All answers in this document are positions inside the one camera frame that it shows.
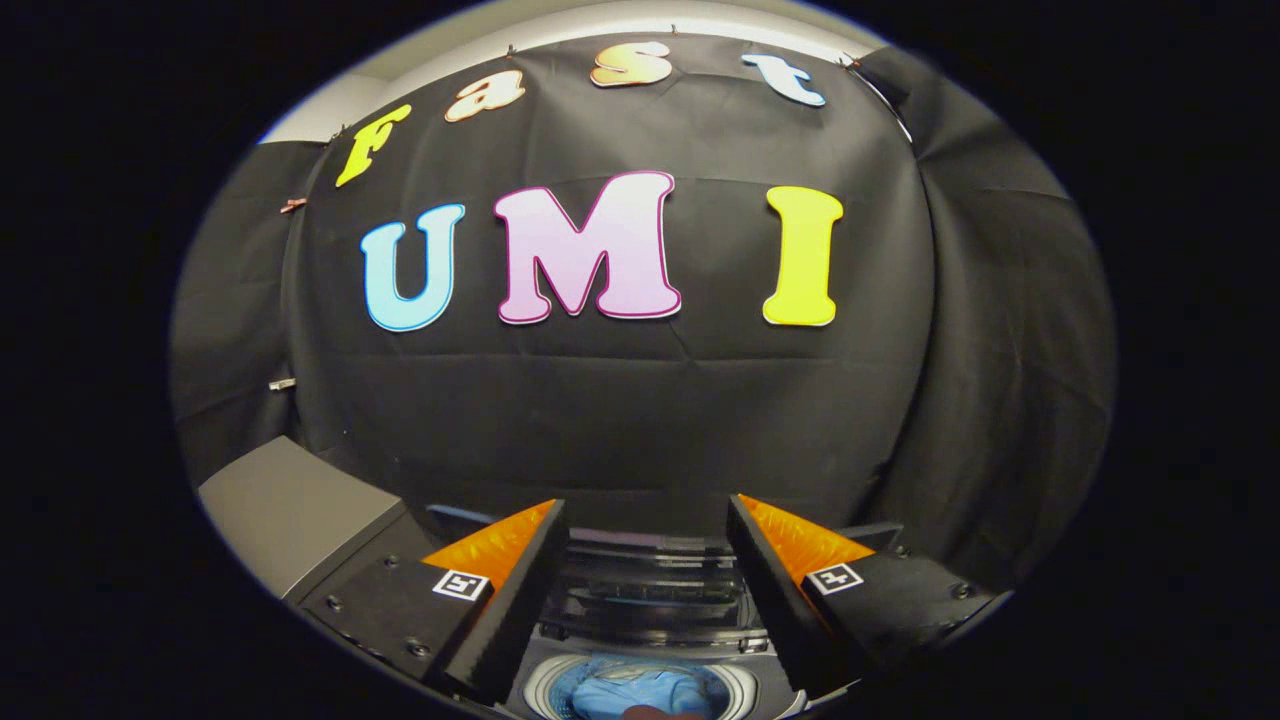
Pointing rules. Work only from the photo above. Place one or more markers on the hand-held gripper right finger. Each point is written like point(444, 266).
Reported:
point(775, 600)

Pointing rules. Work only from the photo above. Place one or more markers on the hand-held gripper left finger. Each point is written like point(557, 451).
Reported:
point(520, 600)

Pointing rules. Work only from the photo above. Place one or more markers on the light blue polo shirt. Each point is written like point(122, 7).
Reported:
point(640, 690)

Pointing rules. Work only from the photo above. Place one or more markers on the black backdrop cloth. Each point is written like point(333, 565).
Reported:
point(620, 410)

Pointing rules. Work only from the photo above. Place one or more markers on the grey table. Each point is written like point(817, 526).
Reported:
point(290, 510)

